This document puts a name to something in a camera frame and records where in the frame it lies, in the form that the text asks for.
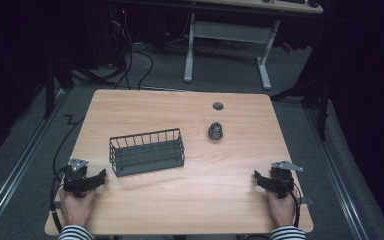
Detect dark pine cone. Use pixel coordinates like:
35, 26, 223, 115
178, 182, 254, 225
207, 121, 224, 141

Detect white-legged wooden desk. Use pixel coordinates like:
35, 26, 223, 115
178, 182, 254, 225
182, 0, 325, 92

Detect dark grey wire basket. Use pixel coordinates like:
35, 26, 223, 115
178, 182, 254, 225
108, 127, 186, 178

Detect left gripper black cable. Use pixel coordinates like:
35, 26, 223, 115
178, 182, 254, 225
49, 114, 85, 234

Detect metal floor rail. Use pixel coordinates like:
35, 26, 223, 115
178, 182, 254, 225
304, 107, 370, 240
0, 89, 68, 240

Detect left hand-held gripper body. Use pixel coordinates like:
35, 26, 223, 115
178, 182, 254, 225
62, 157, 90, 198

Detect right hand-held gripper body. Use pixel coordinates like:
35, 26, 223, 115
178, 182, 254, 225
269, 160, 304, 200

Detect person's right hand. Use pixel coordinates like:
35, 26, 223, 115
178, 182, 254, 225
265, 187, 300, 228

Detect black floor cables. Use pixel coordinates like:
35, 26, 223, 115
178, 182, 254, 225
108, 13, 155, 91

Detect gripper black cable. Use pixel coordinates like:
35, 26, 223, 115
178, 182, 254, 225
275, 173, 303, 228
49, 114, 85, 234

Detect red object under desk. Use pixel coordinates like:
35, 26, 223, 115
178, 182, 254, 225
280, 41, 295, 55

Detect black metal stand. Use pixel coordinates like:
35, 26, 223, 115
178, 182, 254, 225
42, 54, 76, 121
269, 74, 332, 142

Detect person's left hand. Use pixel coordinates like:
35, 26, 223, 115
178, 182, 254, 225
59, 187, 98, 228

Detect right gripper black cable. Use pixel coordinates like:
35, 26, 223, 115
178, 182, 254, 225
275, 173, 303, 228

